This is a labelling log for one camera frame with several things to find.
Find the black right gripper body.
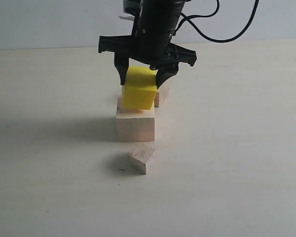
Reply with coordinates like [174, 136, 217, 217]
[98, 0, 197, 68]

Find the medium wooden cube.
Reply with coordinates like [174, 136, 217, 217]
[154, 81, 170, 107]

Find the yellow cube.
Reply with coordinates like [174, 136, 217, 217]
[121, 66, 157, 110]

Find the large pale wooden cube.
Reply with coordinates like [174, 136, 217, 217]
[115, 94, 155, 142]

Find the small wooden cube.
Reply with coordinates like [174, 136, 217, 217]
[129, 143, 156, 175]

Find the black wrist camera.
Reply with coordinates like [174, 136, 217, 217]
[119, 0, 141, 22]

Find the black cable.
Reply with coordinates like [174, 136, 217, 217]
[177, 0, 260, 43]

